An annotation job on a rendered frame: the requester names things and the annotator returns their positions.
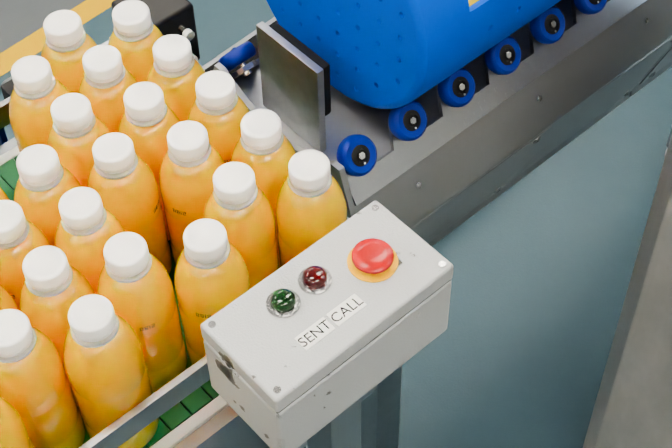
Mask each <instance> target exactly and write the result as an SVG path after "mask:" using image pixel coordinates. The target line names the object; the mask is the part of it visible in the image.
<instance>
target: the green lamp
mask: <svg viewBox="0 0 672 448"><path fill-rule="evenodd" d="M270 305H271V307H272V309H273V310H275V311H276V312H279V313H286V312H289V311H291V310H292V309H294V307H295V306H296V296H295V294H294V293H293V292H292V291H291V290H290V289H287V288H280V289H277V290H275V291H274V292H273V293H272V295H271V298H270Z"/></svg>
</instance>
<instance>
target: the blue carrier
mask: <svg viewBox="0 0 672 448"><path fill-rule="evenodd" d="M266 1H267V3H268V5H269V7H270V9H271V11H272V12H273V14H274V16H275V18H276V20H277V21H278V23H279V25H280V26H282V27H283V28H284V29H286V30H287V31H288V32H289V33H291V34H292V35H293V36H294V37H296V38H297V39H298V40H300V41H301V42H302V43H303V44H305V45H306V46H307V47H308V48H310V49H311V50H312V51H314V52H315V53H316V54H317V55H319V56H320V57H321V58H322V59H324V60H325V61H326V62H328V63H329V65H330V85H331V86H333V87H334V88H335V89H337V90H338V91H339V92H341V93H342V94H344V95H345V96H347V97H349V98H351V99H352V100H354V101H356V102H359V103H361V104H364V105H366V106H369V107H373V108H378V109H396V108H400V107H403V106H405V105H407V104H409V103H411V102H412V101H414V100H415V99H417V98H418V97H420V96H421V95H423V94H424V93H426V92H427V91H428V90H430V89H431V88H433V87H434V86H436V85H437V84H439V83H440V82H442V81H443V80H445V79H446V78H448V77H449V76H451V75H452V74H454V73H455V72H456V71H458V70H459V69H461V68H462V67H464V66H465V65H467V64H468V63H470V62H471V61H473V60H474V59H476V58H477V57H479V56H480V55H482V54H483V53H484V52H486V51H487V50H489V49H490V48H492V47H493V46H495V45H496V44H498V43H499V42H501V41H502V40H504V39H505V38H507V37H508V36H510V35H511V34H512V33H514V32H515V31H517V30H518V29H520V28H521V27H523V26H524V25H526V24H527V23H529V22H530V21H532V20H533V19H535V18H536V17H538V16H539V15H540V14H542V13H543V12H545V11H546V10H548V9H549V8H551V7H552V6H554V5H555V4H557V3H558V2H560V1H561V0H479V1H477V2H476V3H474V4H473V5H471V6H470V7H469V2H468V0H266Z"/></svg>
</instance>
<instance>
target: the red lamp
mask: <svg viewBox="0 0 672 448"><path fill-rule="evenodd" d="M327 281H328V275H327V273H326V271H325V269H324V268H322V267H321V266H317V265H313V266H309V267H307V268H306V269H305V270H304V272H303V274H302V283H303V284H304V286H305V287H307V288H309V289H313V290H317V289H320V288H322V287H324V286H325V285H326V284H327Z"/></svg>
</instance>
